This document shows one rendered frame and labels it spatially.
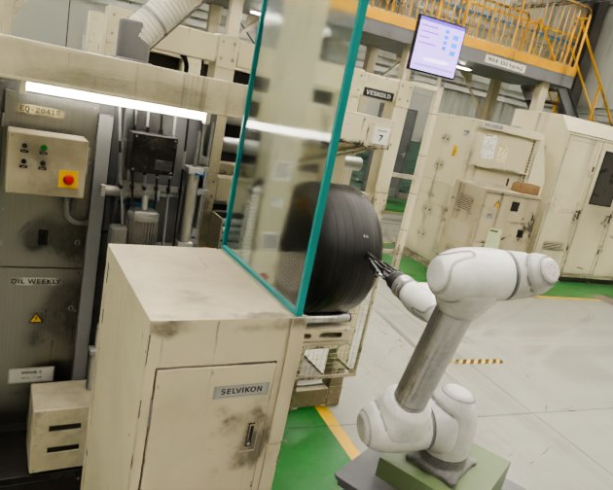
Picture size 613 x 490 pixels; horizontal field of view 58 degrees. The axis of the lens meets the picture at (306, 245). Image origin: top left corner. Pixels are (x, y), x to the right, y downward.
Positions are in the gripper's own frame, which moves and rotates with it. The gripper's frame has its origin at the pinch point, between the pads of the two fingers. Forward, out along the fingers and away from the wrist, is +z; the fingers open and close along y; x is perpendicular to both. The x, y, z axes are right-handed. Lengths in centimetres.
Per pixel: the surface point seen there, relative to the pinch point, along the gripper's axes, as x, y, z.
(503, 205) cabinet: 54, -392, 271
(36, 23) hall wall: 44, 70, 970
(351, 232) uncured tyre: -7.3, 7.1, 8.1
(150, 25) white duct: -62, 85, 61
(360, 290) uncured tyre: 15.8, -2.1, 2.6
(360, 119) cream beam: -44, -14, 56
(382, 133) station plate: -40, -29, 56
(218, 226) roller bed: 17, 40, 64
